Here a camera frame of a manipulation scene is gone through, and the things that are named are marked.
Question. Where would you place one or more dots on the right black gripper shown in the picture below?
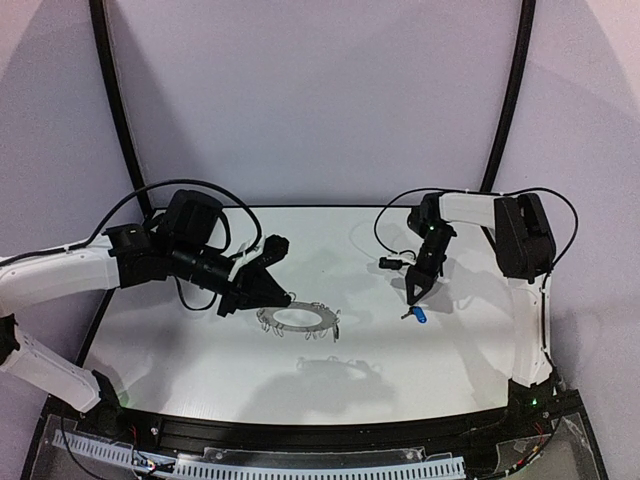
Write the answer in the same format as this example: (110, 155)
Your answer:
(426, 267)

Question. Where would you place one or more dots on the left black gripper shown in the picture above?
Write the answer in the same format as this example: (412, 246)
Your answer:
(240, 288)

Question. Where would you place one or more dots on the key with blue tag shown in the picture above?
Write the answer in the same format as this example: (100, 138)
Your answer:
(417, 313)

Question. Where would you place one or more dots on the metal keyring disc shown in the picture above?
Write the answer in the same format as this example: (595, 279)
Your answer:
(312, 320)

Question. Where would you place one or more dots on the key with black tag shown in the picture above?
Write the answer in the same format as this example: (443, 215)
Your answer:
(336, 332)

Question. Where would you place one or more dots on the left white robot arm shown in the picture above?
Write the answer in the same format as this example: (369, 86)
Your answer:
(173, 244)

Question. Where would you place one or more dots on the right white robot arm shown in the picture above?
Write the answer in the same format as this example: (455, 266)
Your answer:
(524, 249)

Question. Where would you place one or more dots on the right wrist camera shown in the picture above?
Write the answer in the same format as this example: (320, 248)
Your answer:
(395, 262)

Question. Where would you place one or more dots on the black front aluminium rail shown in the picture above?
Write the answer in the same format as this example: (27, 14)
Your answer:
(173, 433)

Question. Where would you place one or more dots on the white slotted cable duct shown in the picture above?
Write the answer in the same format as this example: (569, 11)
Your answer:
(402, 464)

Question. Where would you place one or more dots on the right black frame post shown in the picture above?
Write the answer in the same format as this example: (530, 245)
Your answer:
(511, 95)

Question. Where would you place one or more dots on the black frame post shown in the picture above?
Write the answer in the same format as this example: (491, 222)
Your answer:
(511, 95)
(103, 46)

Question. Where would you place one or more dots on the left black frame post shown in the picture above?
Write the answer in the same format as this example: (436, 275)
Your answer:
(103, 46)

